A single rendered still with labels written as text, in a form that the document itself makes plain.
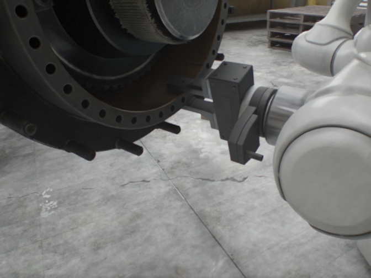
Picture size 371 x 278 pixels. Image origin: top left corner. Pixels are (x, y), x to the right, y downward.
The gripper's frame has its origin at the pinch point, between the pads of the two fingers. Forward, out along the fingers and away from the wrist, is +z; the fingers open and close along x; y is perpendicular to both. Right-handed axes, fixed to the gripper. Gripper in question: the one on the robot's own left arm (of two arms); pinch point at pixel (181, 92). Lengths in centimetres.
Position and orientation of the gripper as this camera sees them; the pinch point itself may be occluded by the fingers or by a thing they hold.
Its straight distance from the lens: 51.6
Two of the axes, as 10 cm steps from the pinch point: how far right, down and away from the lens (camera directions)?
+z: -8.0, -2.7, 5.3
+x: -2.2, -6.9, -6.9
